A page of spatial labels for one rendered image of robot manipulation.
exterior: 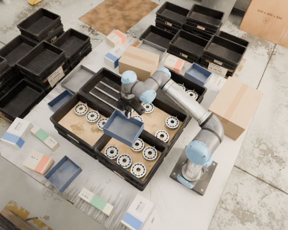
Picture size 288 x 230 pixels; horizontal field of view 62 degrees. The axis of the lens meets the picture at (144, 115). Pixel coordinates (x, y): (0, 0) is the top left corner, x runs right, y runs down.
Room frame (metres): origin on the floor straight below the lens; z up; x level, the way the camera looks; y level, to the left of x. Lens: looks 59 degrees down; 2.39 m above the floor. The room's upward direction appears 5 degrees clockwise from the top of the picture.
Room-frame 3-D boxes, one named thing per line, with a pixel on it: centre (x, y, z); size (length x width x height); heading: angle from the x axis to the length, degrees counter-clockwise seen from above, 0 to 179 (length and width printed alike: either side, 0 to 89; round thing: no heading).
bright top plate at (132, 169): (0.50, 0.01, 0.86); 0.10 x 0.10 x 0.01
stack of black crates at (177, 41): (2.18, -0.46, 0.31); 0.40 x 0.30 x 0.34; 63
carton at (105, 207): (0.30, 0.27, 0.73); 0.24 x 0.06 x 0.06; 64
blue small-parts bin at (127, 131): (0.67, 0.12, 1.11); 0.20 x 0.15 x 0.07; 65
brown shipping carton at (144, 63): (1.50, 0.08, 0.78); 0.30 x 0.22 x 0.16; 72
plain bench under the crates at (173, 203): (0.97, 0.03, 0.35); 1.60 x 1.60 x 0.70; 63
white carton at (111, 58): (1.60, 0.31, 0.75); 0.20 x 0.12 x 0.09; 147
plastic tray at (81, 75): (1.31, 0.59, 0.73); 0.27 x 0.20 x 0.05; 150
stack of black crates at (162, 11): (2.72, -0.28, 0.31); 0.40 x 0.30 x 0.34; 64
